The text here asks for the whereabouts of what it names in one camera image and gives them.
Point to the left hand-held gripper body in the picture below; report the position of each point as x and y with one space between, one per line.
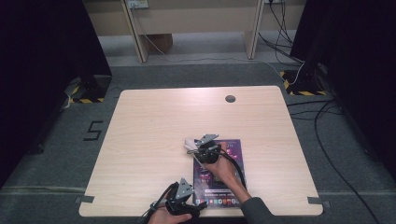
180 203

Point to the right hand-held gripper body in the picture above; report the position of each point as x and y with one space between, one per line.
208 154

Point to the beige textured cleaning cloth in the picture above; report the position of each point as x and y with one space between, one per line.
190 143

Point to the colourful glossy magazine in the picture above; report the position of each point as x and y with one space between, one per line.
211 193

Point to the person's left hand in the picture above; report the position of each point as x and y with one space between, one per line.
168 219

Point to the person's right hand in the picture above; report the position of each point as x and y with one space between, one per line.
222 171

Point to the grey round table grommet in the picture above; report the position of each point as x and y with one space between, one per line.
230 99

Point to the hazard striped stand base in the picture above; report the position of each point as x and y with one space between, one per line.
299 84
93 88

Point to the brown cardboard box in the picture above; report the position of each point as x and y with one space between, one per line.
160 42

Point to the black curtain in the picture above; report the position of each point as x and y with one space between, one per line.
40 77
358 62

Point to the white wall socket strip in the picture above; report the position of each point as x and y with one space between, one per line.
137 3

